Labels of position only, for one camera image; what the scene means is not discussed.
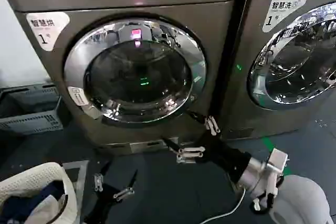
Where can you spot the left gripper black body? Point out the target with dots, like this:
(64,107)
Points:
(110,203)

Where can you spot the silver dryer base panel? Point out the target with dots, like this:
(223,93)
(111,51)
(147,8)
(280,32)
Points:
(147,145)

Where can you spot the white woven laundry basket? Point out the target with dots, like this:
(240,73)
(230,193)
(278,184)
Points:
(31,175)

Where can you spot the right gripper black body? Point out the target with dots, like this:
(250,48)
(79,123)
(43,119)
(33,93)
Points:
(227,158)

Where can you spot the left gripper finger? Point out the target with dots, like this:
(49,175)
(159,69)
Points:
(126,191)
(98,180)

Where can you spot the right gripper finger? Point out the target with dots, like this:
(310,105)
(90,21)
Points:
(211,126)
(189,153)

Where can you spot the grey slotted plastic crate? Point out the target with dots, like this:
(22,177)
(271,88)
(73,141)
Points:
(29,121)

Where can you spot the white number label, dark print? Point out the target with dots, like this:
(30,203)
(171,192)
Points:
(48,28)

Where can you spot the green floor tape strip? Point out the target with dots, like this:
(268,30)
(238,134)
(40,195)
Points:
(269,144)

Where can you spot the dark blue garment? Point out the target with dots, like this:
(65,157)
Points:
(29,203)

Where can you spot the round glass door, shiny drum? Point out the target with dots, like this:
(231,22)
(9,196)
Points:
(296,72)

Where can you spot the round glass door, dark drum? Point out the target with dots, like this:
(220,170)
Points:
(136,77)

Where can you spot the pale cream garment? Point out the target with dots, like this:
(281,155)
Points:
(56,208)

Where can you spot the small white warning sticker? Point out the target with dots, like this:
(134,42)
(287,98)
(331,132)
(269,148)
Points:
(78,96)

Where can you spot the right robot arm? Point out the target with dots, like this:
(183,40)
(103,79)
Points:
(302,200)

